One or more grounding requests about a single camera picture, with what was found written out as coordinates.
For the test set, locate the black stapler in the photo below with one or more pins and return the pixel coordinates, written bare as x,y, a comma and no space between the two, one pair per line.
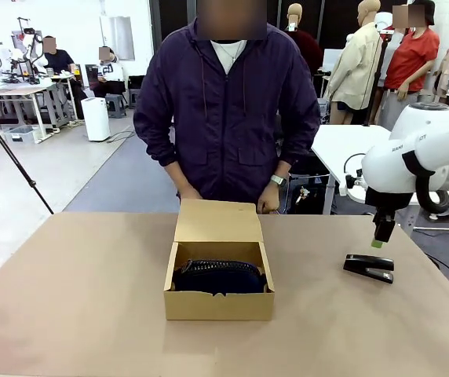
367,267

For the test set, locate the grey plastic stool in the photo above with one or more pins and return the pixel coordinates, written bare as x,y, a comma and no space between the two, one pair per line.
135,100
115,106

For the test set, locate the white background monitor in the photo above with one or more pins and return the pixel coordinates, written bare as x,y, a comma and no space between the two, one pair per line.
332,61

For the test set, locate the grey metal wall cabinet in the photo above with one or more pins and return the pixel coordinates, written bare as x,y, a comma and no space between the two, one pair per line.
117,37

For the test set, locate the person in white jersey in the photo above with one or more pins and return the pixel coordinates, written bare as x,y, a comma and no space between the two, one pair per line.
110,74

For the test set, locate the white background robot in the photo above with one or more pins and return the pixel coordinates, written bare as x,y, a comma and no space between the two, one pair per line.
30,51

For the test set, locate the brown cardboard box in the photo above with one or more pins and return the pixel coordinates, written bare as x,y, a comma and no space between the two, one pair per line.
218,306

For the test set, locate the person's left forearm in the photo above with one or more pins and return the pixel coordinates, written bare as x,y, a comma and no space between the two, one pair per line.
284,168

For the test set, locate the person in purple jacket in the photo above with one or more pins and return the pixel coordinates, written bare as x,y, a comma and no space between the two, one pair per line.
224,118

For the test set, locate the grey storage bin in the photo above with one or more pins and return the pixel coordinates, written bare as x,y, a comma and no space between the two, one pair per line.
21,134

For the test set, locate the person's left hand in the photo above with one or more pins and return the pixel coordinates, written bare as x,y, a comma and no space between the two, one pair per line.
269,200

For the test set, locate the white folding table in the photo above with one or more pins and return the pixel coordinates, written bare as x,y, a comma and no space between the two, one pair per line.
338,141

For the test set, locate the mannequin in beige jacket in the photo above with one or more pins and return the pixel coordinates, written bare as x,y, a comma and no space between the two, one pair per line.
356,63

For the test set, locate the black camera tripod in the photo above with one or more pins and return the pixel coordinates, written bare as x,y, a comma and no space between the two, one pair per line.
12,161

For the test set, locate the seated person in black shirt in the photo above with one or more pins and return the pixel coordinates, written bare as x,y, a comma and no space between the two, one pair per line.
59,59

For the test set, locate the silver wrist watch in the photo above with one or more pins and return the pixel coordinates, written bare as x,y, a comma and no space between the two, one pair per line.
278,180

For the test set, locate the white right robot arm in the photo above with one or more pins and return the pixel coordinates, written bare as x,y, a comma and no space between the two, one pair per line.
385,169

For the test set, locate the person's right hand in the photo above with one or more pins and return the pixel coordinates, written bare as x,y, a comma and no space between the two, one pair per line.
189,192

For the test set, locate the person's right forearm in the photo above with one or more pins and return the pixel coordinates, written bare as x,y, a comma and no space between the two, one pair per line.
176,174

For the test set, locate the navy blue zipper pouch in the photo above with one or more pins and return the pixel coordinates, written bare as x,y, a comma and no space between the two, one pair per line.
220,277

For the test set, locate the white air purifier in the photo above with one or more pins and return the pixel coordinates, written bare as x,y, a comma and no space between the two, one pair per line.
96,118

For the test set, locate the grey background workbench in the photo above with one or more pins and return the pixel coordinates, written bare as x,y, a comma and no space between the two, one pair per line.
32,92

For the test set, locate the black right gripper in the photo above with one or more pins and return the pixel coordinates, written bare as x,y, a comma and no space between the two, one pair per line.
387,198

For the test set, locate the mannequin in dark red top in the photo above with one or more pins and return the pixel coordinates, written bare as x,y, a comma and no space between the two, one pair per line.
307,43

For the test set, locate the black equipment cart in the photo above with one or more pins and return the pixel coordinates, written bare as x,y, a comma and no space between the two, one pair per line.
311,188

